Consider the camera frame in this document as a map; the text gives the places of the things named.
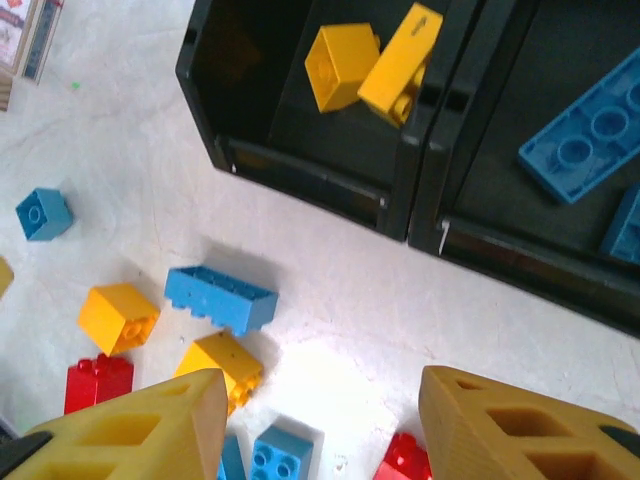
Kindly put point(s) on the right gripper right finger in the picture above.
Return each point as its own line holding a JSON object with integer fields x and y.
{"x": 500, "y": 430}

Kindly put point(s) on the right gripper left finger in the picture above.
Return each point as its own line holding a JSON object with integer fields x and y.
{"x": 125, "y": 435}

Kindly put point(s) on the red lego brick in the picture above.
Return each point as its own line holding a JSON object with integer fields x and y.
{"x": 400, "y": 460}
{"x": 95, "y": 382}

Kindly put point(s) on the long blue lego brick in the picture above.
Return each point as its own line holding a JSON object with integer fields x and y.
{"x": 590, "y": 130}
{"x": 231, "y": 460}
{"x": 220, "y": 300}

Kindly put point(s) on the small blue lego brick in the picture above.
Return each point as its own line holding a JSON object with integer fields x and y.
{"x": 625, "y": 225}
{"x": 44, "y": 215}

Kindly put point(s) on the printed yellow lego brick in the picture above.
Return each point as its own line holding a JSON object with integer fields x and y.
{"x": 400, "y": 60}

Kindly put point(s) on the black plastic bin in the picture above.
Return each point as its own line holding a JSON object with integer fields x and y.
{"x": 500, "y": 200}
{"x": 240, "y": 65}

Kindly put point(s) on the playing card box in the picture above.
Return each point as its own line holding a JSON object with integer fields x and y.
{"x": 35, "y": 35}

